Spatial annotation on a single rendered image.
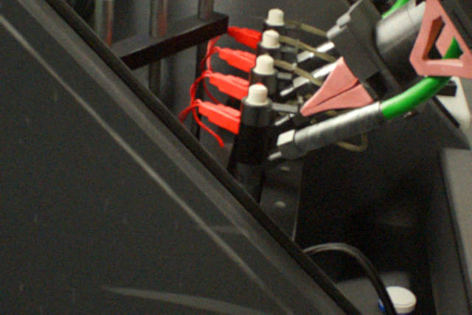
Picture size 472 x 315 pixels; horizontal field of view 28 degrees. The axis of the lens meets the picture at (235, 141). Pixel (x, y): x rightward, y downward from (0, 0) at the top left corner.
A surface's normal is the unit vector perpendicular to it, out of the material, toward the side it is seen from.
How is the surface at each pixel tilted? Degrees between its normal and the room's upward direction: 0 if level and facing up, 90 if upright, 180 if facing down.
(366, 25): 45
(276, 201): 0
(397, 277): 0
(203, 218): 90
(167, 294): 90
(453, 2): 102
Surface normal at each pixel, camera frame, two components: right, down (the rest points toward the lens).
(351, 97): -0.59, 0.52
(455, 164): 0.09, -0.90
